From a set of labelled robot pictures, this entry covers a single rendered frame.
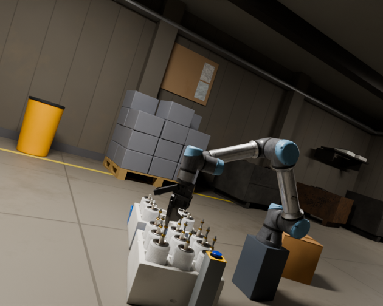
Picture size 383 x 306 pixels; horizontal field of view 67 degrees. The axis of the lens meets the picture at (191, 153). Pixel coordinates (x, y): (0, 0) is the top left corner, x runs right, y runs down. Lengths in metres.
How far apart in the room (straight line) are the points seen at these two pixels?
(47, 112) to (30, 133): 0.32
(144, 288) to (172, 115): 2.80
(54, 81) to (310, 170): 5.49
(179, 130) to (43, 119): 1.64
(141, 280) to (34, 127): 2.77
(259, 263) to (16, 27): 4.06
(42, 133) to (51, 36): 1.48
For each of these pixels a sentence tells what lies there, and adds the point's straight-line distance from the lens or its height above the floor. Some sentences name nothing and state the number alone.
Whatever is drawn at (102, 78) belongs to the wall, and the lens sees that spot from 4.65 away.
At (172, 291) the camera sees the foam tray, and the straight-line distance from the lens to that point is 1.37.
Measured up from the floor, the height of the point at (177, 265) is 0.19.
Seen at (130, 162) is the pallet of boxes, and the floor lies 0.24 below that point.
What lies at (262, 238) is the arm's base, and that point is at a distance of 1.76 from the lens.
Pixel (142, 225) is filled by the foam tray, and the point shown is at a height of 0.16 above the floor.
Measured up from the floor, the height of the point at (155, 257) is 0.20.
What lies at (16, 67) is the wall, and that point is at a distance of 4.60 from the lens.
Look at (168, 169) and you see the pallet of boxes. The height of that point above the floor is 0.26.
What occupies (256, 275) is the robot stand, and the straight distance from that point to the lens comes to 1.76.
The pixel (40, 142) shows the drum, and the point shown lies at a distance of 3.82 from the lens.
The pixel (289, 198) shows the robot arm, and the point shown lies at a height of 0.60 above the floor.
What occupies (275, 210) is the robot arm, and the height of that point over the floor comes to 0.50.
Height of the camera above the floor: 0.72
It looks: 2 degrees down
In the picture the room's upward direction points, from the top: 18 degrees clockwise
